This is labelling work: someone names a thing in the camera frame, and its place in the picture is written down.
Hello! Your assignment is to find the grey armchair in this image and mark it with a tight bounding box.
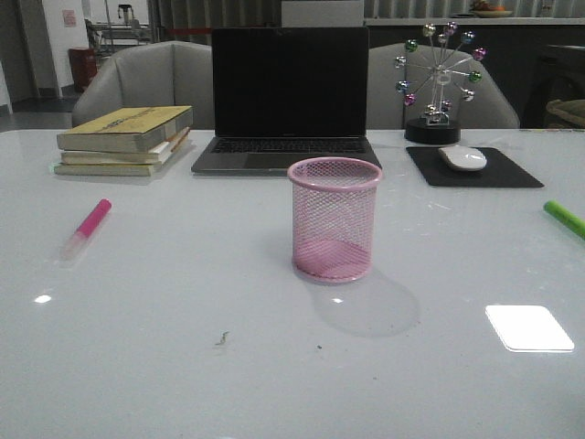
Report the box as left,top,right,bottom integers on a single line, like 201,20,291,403
366,43,520,129
72,41,215,130

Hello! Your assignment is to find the grey laptop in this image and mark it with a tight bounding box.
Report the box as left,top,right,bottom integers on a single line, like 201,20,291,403
191,27,378,175

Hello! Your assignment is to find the yellow book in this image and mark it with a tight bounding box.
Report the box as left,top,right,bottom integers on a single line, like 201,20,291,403
57,105,193,153
52,137,192,177

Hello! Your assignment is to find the white computer mouse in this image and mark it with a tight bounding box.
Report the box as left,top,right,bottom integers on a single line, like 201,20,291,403
438,145,487,172

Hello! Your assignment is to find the pink mesh pen holder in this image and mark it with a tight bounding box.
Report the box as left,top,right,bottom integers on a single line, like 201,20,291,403
287,156,383,283

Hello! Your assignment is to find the top yellow book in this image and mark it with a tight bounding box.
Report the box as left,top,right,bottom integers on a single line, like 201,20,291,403
57,105,193,153

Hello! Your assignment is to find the right grey armchair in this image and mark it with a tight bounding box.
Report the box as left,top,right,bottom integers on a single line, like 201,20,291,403
366,43,520,129

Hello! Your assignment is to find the red bin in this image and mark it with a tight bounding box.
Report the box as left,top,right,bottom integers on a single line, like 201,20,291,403
68,48,97,92

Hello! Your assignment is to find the black mouse pad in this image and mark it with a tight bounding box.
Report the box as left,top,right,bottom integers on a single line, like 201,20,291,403
406,146,544,188

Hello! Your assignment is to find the green highlighter pen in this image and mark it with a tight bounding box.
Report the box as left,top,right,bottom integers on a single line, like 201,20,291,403
543,200,585,239

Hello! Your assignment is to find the ferris wheel desk ornament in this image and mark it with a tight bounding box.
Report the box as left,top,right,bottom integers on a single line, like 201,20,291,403
394,21,487,145

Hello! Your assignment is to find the left grey armchair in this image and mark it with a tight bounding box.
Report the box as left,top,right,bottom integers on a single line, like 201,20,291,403
72,41,215,130

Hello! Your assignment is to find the pink highlighter pen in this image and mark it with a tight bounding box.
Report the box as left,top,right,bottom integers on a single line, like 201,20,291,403
59,198,112,262

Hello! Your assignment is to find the bottom yellow book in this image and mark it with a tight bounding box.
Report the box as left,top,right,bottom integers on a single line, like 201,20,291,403
52,137,192,177

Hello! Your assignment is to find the fruit bowl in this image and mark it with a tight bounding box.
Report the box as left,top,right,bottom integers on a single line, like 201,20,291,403
470,0,512,18

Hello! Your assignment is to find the middle white book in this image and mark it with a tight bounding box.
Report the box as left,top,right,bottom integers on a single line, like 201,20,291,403
61,128,190,165

